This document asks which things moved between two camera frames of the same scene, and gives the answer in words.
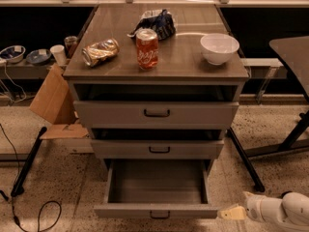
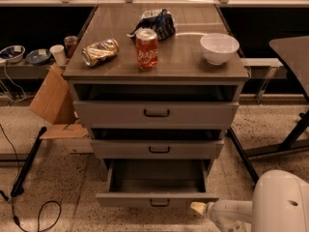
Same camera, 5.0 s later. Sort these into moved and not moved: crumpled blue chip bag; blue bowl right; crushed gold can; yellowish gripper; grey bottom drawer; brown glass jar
Moved: yellowish gripper; grey bottom drawer
Not moved: crumpled blue chip bag; crushed gold can; blue bowl right; brown glass jar
